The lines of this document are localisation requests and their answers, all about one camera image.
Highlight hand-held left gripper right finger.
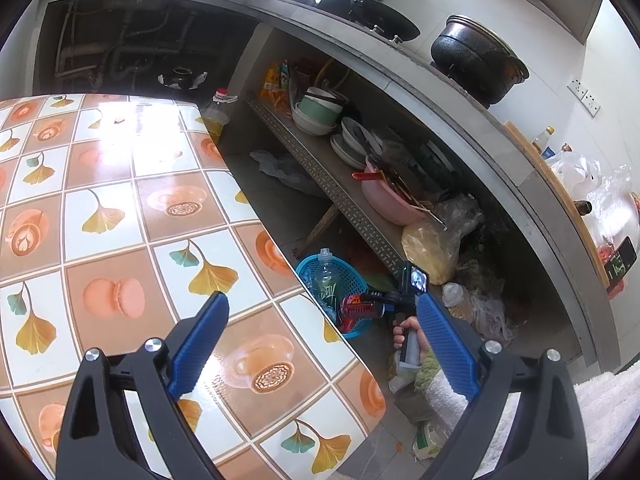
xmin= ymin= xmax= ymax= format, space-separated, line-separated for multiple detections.
xmin=416 ymin=292 xmax=591 ymax=480

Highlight crumpled plastic bag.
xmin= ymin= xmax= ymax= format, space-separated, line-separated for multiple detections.
xmin=249 ymin=149 xmax=326 ymax=198

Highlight wooden cutting board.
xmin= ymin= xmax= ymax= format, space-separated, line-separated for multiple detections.
xmin=502 ymin=120 xmax=613 ymax=301

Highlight person's right hand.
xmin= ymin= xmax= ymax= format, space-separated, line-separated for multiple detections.
xmin=391 ymin=315 xmax=417 ymax=352

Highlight small clear plastic bag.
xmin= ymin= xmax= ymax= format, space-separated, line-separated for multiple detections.
xmin=442 ymin=282 xmax=516 ymax=343

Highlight white plates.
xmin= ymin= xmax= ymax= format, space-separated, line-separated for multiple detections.
xmin=330 ymin=116 xmax=383 ymax=170

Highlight wooden shelf support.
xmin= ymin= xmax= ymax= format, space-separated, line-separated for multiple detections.
xmin=295 ymin=200 xmax=342 ymax=261

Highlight pink basin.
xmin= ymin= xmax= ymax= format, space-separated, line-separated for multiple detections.
xmin=360 ymin=155 xmax=438 ymax=226

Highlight white wall socket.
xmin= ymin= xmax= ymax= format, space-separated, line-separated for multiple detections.
xmin=567 ymin=77 xmax=602 ymax=118

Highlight blue plastic basket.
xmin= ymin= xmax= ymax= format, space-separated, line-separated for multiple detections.
xmin=295 ymin=254 xmax=371 ymax=339

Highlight black wok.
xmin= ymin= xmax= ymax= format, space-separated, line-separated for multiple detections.
xmin=349 ymin=0 xmax=421 ymax=43

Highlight black cooking pot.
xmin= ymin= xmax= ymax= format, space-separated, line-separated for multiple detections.
xmin=430 ymin=14 xmax=530 ymax=106

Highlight orange snack packets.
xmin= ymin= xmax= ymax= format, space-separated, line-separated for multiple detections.
xmin=257 ymin=60 xmax=293 ymax=113

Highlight black smartphone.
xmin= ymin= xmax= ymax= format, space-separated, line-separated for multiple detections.
xmin=604 ymin=237 xmax=638 ymax=293

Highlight white green packet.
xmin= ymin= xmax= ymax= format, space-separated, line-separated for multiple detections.
xmin=412 ymin=420 xmax=446 ymax=461

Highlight ginkgo print tablecloth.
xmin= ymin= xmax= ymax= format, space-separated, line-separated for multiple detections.
xmin=0 ymin=92 xmax=388 ymax=480

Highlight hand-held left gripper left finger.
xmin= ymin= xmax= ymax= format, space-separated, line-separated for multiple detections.
xmin=55 ymin=290 xmax=231 ymax=480

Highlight perforated metal shelf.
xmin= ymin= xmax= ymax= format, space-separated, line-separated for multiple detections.
xmin=245 ymin=92 xmax=451 ymax=301

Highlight grey kitchen counter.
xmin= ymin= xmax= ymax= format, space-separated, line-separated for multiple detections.
xmin=42 ymin=0 xmax=623 ymax=371

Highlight bag of yellow food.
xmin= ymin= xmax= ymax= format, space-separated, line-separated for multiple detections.
xmin=400 ymin=195 xmax=486 ymax=286

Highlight green label plastic bottle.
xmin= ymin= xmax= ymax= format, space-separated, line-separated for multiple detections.
xmin=314 ymin=247 xmax=346 ymax=313

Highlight clear bottle yellow cap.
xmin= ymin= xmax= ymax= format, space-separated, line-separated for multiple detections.
xmin=531 ymin=125 xmax=556 ymax=156

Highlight cooking oil bottle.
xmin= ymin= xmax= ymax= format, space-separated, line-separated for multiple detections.
xmin=199 ymin=87 xmax=232 ymax=143

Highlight person's right forearm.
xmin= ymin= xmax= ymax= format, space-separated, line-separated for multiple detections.
xmin=415 ymin=355 xmax=506 ymax=461

